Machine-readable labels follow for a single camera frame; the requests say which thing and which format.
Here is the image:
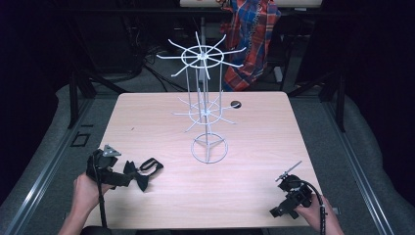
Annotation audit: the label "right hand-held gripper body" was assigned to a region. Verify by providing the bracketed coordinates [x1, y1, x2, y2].
[274, 160, 315, 211]

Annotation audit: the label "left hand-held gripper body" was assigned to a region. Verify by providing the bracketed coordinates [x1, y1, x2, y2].
[85, 144, 122, 184]

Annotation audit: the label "black bow tie with strap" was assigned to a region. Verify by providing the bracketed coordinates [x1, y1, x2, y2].
[122, 157, 164, 193]

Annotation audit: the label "person's right hand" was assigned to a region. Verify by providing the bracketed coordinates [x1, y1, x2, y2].
[293, 193, 335, 231]

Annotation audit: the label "person's left hand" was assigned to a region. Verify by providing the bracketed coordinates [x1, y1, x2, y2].
[71, 172, 115, 214]

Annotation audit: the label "black metal stand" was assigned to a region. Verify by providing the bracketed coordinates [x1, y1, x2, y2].
[286, 70, 347, 133]
[66, 63, 129, 130]

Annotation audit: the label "red blue plaid shirt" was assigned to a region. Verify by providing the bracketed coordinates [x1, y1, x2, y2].
[219, 0, 282, 93]

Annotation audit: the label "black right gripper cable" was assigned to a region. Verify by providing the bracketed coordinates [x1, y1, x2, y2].
[298, 179, 328, 235]

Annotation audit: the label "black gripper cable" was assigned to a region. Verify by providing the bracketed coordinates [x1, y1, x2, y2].
[91, 155, 109, 229]
[298, 179, 328, 235]

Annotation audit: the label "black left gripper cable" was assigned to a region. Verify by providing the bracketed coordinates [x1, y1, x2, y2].
[91, 155, 109, 229]

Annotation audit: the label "black rectangular floor frame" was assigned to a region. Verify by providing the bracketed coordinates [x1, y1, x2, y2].
[69, 131, 92, 148]

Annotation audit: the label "grey metal floor rail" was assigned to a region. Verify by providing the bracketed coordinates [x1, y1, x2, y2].
[2, 97, 96, 235]
[321, 100, 396, 235]

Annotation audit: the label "white wire display rack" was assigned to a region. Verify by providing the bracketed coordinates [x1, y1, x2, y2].
[156, 30, 248, 165]

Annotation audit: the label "black floor cables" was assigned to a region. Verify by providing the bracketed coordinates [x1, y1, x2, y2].
[130, 19, 190, 93]

